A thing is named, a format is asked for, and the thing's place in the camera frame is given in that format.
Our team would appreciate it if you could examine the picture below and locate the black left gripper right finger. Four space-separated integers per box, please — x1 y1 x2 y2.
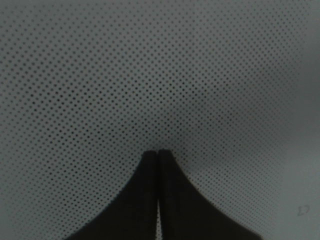
157 149 261 240

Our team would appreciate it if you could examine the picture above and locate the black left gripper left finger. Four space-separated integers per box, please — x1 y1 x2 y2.
67 151 158 240

